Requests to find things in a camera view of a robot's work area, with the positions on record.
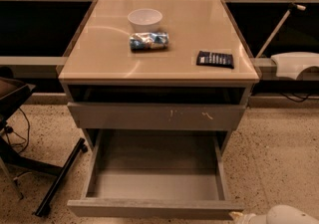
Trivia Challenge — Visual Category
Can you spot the grey drawer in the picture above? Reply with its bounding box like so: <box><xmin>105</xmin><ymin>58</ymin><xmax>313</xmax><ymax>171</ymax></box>
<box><xmin>67</xmin><ymin>86</ymin><xmax>247</xmax><ymax>131</ymax></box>
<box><xmin>68</xmin><ymin>129</ymin><xmax>243</xmax><ymax>220</ymax></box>

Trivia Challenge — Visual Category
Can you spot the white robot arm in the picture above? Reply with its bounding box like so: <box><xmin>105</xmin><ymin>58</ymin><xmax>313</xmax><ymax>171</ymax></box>
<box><xmin>230</xmin><ymin>205</ymin><xmax>319</xmax><ymax>224</ymax></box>

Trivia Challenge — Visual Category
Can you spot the grey top drawer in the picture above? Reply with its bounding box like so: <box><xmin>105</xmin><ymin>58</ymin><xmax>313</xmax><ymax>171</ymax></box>
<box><xmin>67</xmin><ymin>86</ymin><xmax>247</xmax><ymax>131</ymax></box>

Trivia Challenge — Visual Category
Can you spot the white curved device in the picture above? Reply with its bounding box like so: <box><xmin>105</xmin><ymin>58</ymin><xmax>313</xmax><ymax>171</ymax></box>
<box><xmin>271</xmin><ymin>52</ymin><xmax>319</xmax><ymax>80</ymax></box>

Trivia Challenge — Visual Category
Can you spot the grey cabinet with beige top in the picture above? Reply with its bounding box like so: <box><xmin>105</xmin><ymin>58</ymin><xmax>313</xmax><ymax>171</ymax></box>
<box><xmin>59</xmin><ymin>0</ymin><xmax>259</xmax><ymax>148</ymax></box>

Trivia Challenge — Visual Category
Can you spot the blue white snack bag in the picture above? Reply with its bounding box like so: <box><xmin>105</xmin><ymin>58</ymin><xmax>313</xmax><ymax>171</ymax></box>
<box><xmin>129</xmin><ymin>32</ymin><xmax>169</xmax><ymax>51</ymax></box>

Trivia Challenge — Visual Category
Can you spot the white bowl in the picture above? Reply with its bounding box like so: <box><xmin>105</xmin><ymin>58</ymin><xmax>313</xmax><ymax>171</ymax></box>
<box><xmin>128</xmin><ymin>8</ymin><xmax>162</xmax><ymax>32</ymax></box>

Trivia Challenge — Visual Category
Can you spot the black stand with legs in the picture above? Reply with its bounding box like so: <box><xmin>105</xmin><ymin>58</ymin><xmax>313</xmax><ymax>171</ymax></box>
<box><xmin>0</xmin><ymin>77</ymin><xmax>88</xmax><ymax>217</ymax></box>

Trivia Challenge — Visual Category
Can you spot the black floor cable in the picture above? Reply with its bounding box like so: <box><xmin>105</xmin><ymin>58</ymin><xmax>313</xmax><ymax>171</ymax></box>
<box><xmin>3</xmin><ymin>108</ymin><xmax>32</xmax><ymax>154</ymax></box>

